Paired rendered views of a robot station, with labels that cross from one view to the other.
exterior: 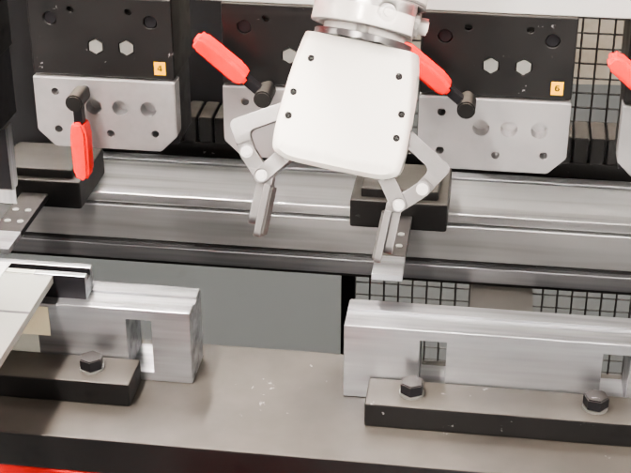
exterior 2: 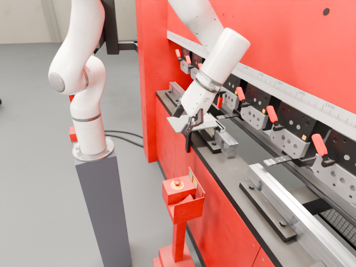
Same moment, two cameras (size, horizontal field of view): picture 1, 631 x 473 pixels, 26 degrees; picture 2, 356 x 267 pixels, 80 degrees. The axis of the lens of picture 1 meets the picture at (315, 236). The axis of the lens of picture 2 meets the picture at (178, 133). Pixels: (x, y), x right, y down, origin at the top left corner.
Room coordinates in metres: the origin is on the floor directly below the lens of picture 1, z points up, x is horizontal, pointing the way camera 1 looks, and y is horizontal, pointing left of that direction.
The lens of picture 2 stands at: (0.61, -0.55, 1.64)
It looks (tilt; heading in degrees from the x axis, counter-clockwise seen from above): 32 degrees down; 60
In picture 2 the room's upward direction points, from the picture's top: 3 degrees clockwise
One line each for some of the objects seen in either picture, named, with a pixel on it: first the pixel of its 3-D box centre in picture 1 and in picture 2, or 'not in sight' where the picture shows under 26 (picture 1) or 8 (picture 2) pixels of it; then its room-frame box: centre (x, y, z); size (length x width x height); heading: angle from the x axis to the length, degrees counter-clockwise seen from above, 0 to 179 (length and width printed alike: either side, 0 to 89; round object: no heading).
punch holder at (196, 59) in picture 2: not in sight; (201, 67); (1.42, 0.61, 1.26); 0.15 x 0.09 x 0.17; 82
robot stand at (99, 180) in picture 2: not in sight; (107, 214); (0.66, 0.36, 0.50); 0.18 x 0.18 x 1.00; 87
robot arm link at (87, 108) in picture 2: not in sight; (87, 86); (0.68, 0.38, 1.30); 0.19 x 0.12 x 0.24; 41
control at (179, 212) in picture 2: not in sight; (181, 194); (1.03, 0.12, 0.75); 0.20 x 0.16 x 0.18; 82
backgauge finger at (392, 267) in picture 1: (396, 219); (288, 156); (1.48, -0.10, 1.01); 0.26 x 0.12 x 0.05; 172
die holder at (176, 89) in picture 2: not in sight; (181, 96); (1.46, 0.93, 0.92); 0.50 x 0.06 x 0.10; 82
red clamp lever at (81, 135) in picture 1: (82, 131); (221, 99); (1.30, 0.24, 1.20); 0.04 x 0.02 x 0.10; 172
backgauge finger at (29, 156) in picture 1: (29, 195); (234, 114); (1.54, 0.36, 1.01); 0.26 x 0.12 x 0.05; 172
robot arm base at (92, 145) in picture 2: not in sight; (90, 133); (0.66, 0.36, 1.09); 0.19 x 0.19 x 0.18
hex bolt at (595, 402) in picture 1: (595, 401); (283, 223); (1.23, -0.30, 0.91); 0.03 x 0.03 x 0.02
